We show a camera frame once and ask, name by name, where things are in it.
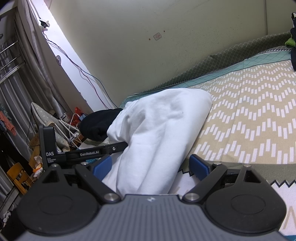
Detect white garment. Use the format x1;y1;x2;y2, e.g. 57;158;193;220
103;88;212;196

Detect dark folded clothes stack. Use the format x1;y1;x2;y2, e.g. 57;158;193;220
285;12;296;70

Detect black garment at bed edge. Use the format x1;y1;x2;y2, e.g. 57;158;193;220
79;108;122;142

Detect grey ironing board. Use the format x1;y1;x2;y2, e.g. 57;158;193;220
31;102;70;152

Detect yellow wooden chair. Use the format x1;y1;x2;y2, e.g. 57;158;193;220
6;163;33;195

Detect patterned beige bed sheet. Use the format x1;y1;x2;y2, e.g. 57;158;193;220
126;32;295;240

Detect grey curtain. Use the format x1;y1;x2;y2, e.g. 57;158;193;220
1;1;71;161

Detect green garment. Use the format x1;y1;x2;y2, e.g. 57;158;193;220
285;37;296;48

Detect dark wall cables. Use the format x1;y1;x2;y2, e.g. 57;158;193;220
39;19;118;110

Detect white wall socket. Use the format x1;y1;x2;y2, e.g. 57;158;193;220
153;33;162;41

